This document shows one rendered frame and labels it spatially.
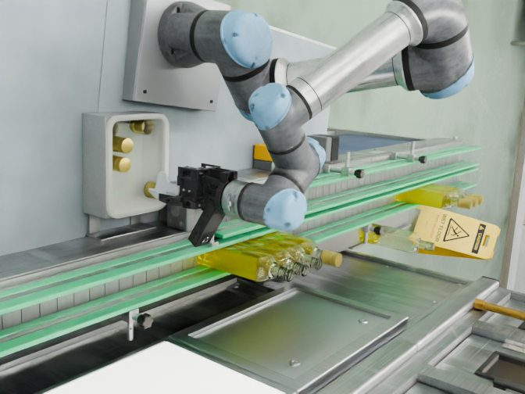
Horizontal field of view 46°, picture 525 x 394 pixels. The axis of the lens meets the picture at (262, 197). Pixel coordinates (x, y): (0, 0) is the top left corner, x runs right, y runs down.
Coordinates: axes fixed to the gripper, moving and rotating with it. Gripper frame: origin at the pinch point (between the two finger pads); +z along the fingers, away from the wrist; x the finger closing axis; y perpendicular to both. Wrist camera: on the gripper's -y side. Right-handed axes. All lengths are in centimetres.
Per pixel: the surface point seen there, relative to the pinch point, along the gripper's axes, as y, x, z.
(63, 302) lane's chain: -19.6, 21.9, 4.0
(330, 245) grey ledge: -30, -79, 4
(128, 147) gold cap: 8.5, -0.2, 10.6
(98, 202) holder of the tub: -3.2, 7.3, 11.8
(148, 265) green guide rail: -13.6, 7.3, -4.1
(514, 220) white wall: -132, -608, 86
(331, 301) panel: -31, -40, -20
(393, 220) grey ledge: -29, -124, 4
